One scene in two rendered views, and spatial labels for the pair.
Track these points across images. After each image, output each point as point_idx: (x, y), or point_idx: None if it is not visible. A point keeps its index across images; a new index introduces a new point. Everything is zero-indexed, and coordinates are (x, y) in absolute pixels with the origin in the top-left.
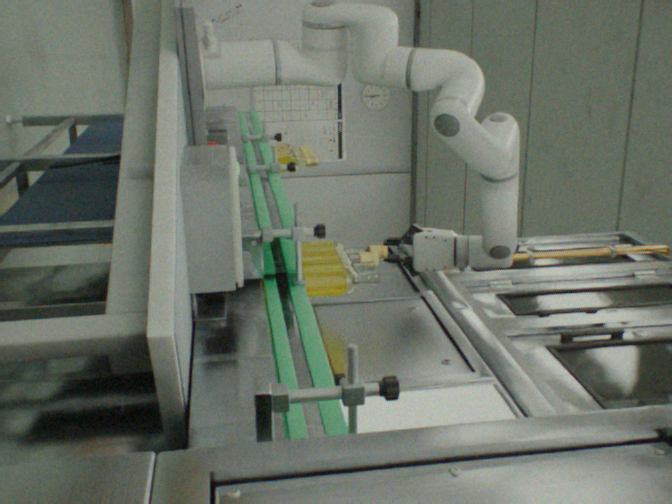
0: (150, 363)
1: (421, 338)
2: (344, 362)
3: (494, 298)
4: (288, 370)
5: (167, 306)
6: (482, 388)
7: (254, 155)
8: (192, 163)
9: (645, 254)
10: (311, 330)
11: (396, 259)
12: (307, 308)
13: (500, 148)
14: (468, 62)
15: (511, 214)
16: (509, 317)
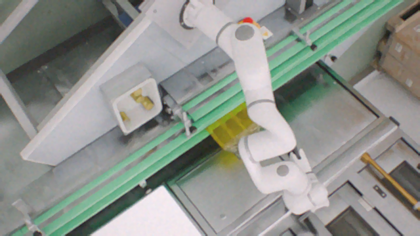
0: None
1: (243, 195)
2: (198, 173)
3: (342, 206)
4: (100, 179)
5: (31, 148)
6: None
7: (341, 8)
8: (105, 87)
9: None
10: (139, 168)
11: None
12: (161, 154)
13: (257, 186)
14: (276, 134)
15: (288, 204)
16: (319, 223)
